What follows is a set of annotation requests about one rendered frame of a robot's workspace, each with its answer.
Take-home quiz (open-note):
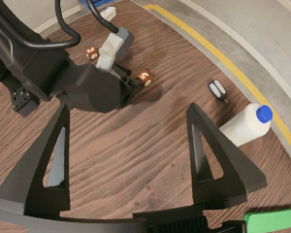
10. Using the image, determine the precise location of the green rectangular block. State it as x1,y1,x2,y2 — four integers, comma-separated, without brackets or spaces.
243,209,291,233

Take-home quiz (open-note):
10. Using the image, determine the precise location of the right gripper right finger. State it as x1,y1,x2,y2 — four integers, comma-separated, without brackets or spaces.
186,102,268,204

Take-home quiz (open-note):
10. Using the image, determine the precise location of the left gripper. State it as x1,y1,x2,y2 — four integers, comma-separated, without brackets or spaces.
96,33,146,110

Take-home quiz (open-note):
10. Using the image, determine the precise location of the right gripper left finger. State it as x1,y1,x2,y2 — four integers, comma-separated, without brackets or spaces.
0,103,71,214

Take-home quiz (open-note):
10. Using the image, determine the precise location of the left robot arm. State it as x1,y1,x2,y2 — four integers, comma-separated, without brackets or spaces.
0,0,135,114

